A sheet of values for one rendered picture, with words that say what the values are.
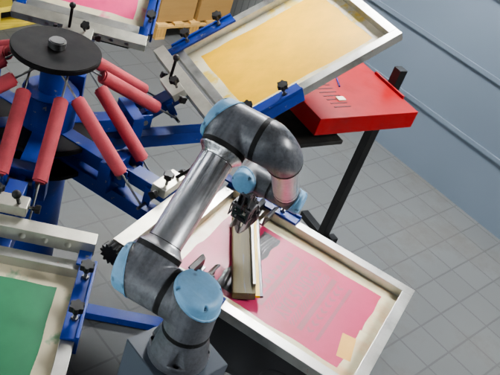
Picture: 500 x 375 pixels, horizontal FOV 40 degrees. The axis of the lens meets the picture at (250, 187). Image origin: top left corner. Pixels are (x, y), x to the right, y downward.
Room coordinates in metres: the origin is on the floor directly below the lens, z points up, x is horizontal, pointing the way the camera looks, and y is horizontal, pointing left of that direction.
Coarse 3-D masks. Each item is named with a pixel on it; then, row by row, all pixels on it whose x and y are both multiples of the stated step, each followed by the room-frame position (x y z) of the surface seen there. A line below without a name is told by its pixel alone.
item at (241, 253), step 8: (240, 224) 1.93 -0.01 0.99; (232, 232) 1.88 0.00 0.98; (248, 232) 1.89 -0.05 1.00; (232, 240) 1.84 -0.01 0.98; (240, 240) 1.84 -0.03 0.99; (248, 240) 1.85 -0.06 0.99; (232, 248) 1.80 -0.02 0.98; (240, 248) 1.81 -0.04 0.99; (248, 248) 1.81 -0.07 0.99; (232, 256) 1.76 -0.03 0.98; (240, 256) 1.77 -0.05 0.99; (248, 256) 1.77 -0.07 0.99; (232, 264) 1.72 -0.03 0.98; (240, 264) 1.73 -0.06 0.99; (248, 264) 1.74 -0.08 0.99; (232, 272) 1.69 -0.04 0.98; (240, 272) 1.69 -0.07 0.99; (248, 272) 1.70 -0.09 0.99; (232, 280) 1.65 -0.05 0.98; (240, 280) 1.66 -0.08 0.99; (248, 280) 1.66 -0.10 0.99; (232, 288) 1.62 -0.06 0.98; (240, 288) 1.62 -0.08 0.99; (248, 288) 1.63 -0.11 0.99; (232, 296) 1.60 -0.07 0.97; (240, 296) 1.60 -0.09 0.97; (248, 296) 1.61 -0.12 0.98
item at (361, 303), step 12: (216, 228) 1.90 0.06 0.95; (228, 228) 1.93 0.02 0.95; (264, 228) 2.00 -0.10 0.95; (228, 240) 1.86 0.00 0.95; (276, 252) 1.89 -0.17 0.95; (300, 252) 1.94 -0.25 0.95; (264, 264) 1.81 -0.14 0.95; (312, 264) 1.90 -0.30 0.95; (324, 264) 1.92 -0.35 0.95; (336, 276) 1.89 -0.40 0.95; (348, 288) 1.85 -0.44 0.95; (360, 288) 1.87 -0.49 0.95; (348, 300) 1.79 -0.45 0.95; (360, 300) 1.81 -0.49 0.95; (372, 300) 1.83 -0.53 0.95; (348, 312) 1.73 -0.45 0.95; (360, 312) 1.75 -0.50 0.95; (372, 312) 1.77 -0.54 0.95; (360, 324) 1.69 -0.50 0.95
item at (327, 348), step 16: (208, 240) 1.83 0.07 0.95; (192, 256) 1.72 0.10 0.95; (208, 256) 1.75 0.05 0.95; (224, 256) 1.78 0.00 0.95; (240, 304) 1.59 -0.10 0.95; (256, 304) 1.61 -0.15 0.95; (272, 320) 1.57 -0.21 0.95; (336, 320) 1.67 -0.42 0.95; (304, 336) 1.55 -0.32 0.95; (336, 336) 1.60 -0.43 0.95; (352, 336) 1.63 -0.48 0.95; (320, 352) 1.51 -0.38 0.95; (336, 352) 1.54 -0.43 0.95
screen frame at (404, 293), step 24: (264, 216) 2.07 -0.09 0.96; (312, 240) 2.01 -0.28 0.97; (360, 264) 1.95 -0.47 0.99; (384, 288) 1.91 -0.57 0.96; (408, 288) 1.92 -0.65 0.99; (240, 312) 1.52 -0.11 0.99; (264, 336) 1.46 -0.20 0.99; (384, 336) 1.64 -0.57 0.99; (288, 360) 1.43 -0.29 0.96; (312, 360) 1.44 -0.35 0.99
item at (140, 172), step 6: (138, 168) 1.96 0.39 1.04; (144, 168) 1.97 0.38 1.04; (132, 174) 1.92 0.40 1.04; (138, 174) 1.93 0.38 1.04; (144, 174) 1.94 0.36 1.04; (150, 174) 1.95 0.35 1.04; (132, 180) 1.92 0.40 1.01; (138, 180) 1.92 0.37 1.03; (144, 180) 1.91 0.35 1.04; (150, 180) 1.92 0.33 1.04; (138, 186) 1.91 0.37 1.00; (144, 186) 1.91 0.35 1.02; (150, 186) 1.90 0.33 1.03; (174, 192) 1.91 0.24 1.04; (156, 198) 1.89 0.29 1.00
